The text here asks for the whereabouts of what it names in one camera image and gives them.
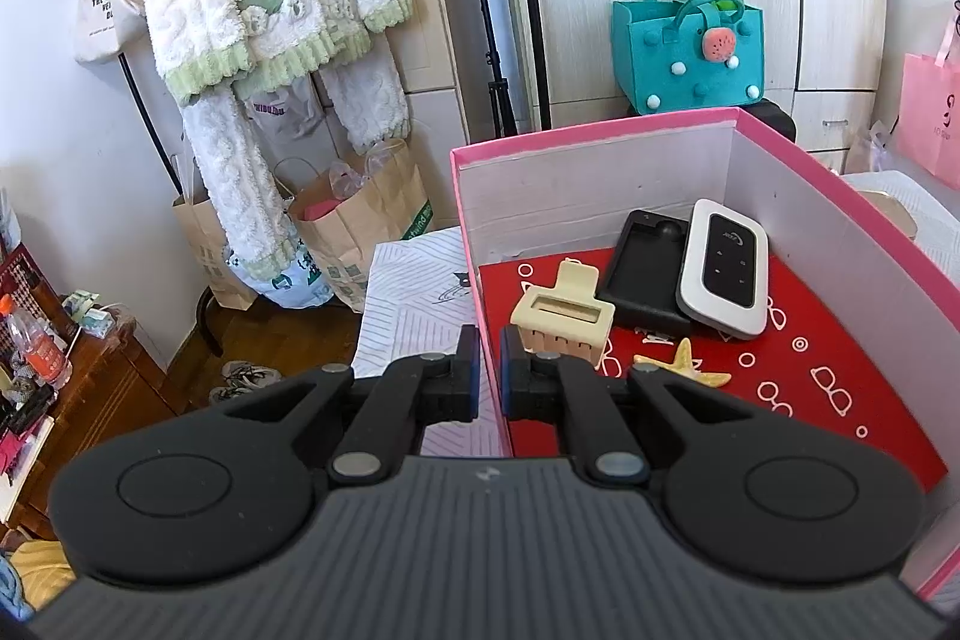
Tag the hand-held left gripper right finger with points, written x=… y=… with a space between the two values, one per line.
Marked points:
x=508 y=374

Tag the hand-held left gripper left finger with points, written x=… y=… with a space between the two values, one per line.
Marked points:
x=474 y=371

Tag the cream hair claw clip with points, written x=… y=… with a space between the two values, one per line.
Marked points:
x=559 y=310

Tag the black rectangular case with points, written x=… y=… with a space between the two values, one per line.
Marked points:
x=645 y=272

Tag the yellow starfish hair clip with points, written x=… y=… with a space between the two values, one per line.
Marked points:
x=684 y=366

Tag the white portable router black face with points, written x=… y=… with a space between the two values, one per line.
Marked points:
x=724 y=272

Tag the pink cardboard shoe box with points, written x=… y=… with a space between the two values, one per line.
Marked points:
x=825 y=212

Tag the brown paper bag green label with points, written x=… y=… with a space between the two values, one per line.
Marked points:
x=360 y=235

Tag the white printed plastic bag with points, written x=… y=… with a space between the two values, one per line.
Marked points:
x=292 y=276

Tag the white sneakers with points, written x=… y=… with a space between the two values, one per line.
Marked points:
x=244 y=381

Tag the plain brown paper bag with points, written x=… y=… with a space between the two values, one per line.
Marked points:
x=202 y=250

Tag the red patterned paper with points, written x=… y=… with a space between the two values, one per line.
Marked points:
x=825 y=400

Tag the teal felt handbag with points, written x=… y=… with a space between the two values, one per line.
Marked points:
x=690 y=55

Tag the brown wooden cabinet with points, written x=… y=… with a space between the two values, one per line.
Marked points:
x=97 y=415

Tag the small white green carton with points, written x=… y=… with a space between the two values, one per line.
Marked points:
x=90 y=314

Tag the beige oval case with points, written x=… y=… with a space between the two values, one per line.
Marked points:
x=892 y=211

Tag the black coat rack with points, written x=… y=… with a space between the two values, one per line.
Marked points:
x=146 y=108

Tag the orange drink bottle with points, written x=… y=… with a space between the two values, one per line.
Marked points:
x=37 y=347

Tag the yellow cloth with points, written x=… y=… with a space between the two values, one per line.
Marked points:
x=45 y=572

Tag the pink paper gift bag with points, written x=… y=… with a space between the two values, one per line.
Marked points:
x=930 y=115

